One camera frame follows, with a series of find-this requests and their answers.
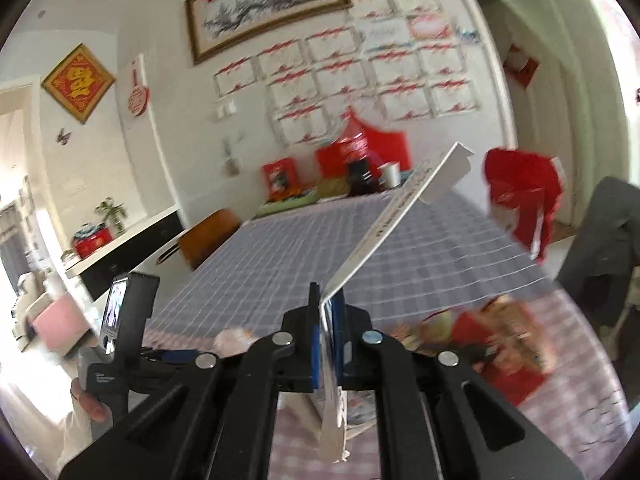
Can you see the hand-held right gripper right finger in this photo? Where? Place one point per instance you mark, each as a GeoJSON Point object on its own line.
{"type": "Point", "coordinates": [338, 340]}

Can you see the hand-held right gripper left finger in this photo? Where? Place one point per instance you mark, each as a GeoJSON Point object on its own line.
{"type": "Point", "coordinates": [315, 340]}

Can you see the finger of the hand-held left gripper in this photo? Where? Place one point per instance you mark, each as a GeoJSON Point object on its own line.
{"type": "Point", "coordinates": [177, 356]}

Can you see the white cardboard box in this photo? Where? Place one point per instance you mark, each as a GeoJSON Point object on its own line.
{"type": "Point", "coordinates": [400, 215]}

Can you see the red cardboard box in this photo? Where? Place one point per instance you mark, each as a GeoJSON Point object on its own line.
{"type": "Point", "coordinates": [510, 375]}

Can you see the person's left forearm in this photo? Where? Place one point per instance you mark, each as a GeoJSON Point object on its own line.
{"type": "Point", "coordinates": [75, 435]}

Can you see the person's left hand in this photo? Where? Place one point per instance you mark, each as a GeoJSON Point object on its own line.
{"type": "Point", "coordinates": [90, 405]}

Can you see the white and black cabinet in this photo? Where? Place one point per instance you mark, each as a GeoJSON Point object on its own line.
{"type": "Point", "coordinates": [125, 255]}

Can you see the pink seat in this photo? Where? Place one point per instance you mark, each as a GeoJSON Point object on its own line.
{"type": "Point", "coordinates": [57, 325]}

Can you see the red tin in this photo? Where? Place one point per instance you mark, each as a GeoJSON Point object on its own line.
{"type": "Point", "coordinates": [92, 244]}

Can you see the grey plaid tablecloth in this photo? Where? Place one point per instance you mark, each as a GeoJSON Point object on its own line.
{"type": "Point", "coordinates": [280, 255]}

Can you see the small green plant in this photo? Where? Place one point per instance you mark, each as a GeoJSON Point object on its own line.
{"type": "Point", "coordinates": [112, 215]}

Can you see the brown wooden chair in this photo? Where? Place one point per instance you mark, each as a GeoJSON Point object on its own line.
{"type": "Point", "coordinates": [205, 235]}

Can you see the green tray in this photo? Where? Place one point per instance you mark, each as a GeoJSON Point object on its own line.
{"type": "Point", "coordinates": [285, 204]}

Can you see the small red picture box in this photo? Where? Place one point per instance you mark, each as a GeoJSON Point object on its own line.
{"type": "Point", "coordinates": [280, 180]}

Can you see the black jar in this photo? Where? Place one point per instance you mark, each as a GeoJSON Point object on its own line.
{"type": "Point", "coordinates": [362, 177]}

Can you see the white cup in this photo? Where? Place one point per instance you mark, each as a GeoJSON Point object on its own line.
{"type": "Point", "coordinates": [390, 174]}

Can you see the brown cardboard scraps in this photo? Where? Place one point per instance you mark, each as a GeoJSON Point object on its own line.
{"type": "Point", "coordinates": [515, 325]}

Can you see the red gift box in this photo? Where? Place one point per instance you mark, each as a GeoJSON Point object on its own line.
{"type": "Point", "coordinates": [332, 162]}

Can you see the round red hanging ornament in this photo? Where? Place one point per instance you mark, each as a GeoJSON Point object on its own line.
{"type": "Point", "coordinates": [137, 100]}

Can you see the red bag on chair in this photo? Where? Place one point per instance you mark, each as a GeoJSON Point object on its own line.
{"type": "Point", "coordinates": [525, 195]}

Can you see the pink checked tablecloth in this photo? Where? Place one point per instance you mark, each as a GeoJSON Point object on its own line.
{"type": "Point", "coordinates": [575, 360]}

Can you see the dark grey chair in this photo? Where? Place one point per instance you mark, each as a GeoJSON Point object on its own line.
{"type": "Point", "coordinates": [605, 240]}

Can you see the red door decoration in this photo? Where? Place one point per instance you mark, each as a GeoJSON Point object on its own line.
{"type": "Point", "coordinates": [522, 67]}

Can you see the framed blossom painting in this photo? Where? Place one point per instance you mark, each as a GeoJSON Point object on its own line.
{"type": "Point", "coordinates": [260, 5]}

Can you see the butterfly wall decal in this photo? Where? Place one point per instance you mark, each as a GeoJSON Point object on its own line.
{"type": "Point", "coordinates": [63, 136]}

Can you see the white light switch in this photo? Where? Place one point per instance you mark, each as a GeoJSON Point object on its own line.
{"type": "Point", "coordinates": [225, 111]}

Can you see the red diamond wall decoration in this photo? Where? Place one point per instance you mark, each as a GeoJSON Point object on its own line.
{"type": "Point", "coordinates": [78, 82]}

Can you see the group of wall certificates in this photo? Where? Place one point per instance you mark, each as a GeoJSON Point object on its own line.
{"type": "Point", "coordinates": [340, 70]}

